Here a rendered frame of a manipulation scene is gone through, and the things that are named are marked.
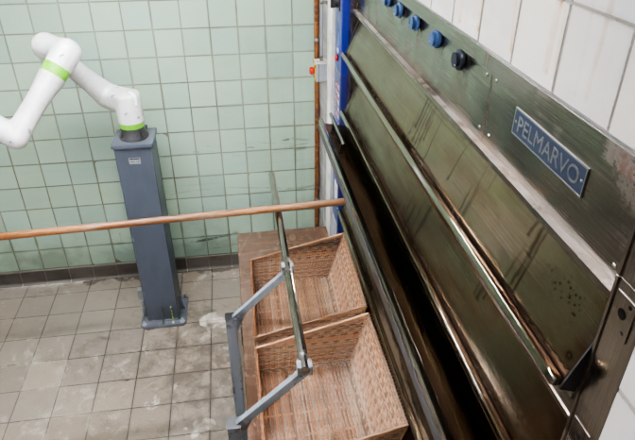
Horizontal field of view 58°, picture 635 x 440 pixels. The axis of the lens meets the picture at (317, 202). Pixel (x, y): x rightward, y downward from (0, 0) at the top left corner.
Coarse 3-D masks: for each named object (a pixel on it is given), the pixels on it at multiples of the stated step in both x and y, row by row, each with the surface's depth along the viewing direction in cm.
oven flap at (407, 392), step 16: (352, 224) 264; (352, 240) 259; (352, 256) 249; (368, 272) 235; (368, 288) 229; (384, 320) 212; (384, 336) 206; (400, 352) 195; (400, 368) 193; (400, 384) 187; (416, 400) 179; (416, 416) 177; (416, 432) 171
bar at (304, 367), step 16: (272, 176) 264; (272, 192) 252; (288, 256) 211; (288, 272) 202; (272, 288) 210; (288, 288) 195; (240, 320) 216; (304, 352) 169; (240, 368) 227; (304, 368) 164; (240, 384) 231; (288, 384) 168; (240, 400) 236; (272, 400) 170; (240, 416) 174; (240, 432) 174
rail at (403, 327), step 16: (336, 160) 219; (352, 192) 198; (352, 208) 190; (368, 240) 172; (384, 272) 159; (384, 288) 154; (400, 320) 142; (416, 352) 133; (416, 368) 130; (432, 400) 121; (432, 416) 120; (448, 432) 115
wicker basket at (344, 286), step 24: (336, 240) 282; (264, 264) 284; (312, 264) 289; (336, 264) 282; (312, 288) 285; (336, 288) 277; (360, 288) 244; (264, 312) 270; (288, 312) 271; (312, 312) 271; (336, 312) 270; (360, 312) 237; (264, 336) 236; (288, 336) 239; (288, 360) 245
